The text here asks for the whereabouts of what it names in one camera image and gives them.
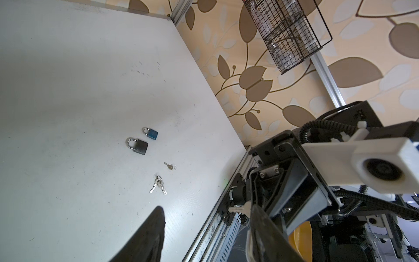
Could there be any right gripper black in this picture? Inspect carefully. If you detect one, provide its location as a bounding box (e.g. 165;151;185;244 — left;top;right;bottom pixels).
246;131;339;234

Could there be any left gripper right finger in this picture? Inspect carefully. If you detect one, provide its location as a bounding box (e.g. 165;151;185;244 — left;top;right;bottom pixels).
249;205;304;262

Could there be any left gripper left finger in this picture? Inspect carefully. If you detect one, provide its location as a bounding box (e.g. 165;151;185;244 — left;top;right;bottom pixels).
110;206;165;262

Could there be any black padlock key bunch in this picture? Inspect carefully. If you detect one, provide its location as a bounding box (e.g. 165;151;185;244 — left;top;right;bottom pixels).
149;175;168;195

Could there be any small blue padlock key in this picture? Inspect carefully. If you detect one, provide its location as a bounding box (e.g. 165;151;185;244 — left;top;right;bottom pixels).
164;162;177;171

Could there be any black padlock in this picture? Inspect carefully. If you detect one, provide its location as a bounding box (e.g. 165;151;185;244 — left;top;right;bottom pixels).
125;138;148;155

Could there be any blue padlock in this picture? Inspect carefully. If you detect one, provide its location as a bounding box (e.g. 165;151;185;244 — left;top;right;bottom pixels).
142;127;158;140

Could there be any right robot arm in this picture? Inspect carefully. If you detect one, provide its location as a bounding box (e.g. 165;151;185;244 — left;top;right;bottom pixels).
219;102;419;233

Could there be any yellow bin outside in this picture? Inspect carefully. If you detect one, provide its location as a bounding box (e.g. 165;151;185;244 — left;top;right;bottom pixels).
289;221;313;262

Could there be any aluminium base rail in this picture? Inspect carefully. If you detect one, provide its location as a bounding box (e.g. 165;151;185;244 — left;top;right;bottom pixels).
183;145;256;262

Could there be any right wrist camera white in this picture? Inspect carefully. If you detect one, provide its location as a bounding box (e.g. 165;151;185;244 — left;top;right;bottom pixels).
302;121;419;194

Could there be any side wire basket black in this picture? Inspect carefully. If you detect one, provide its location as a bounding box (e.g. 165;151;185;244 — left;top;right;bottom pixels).
243;1;333;74

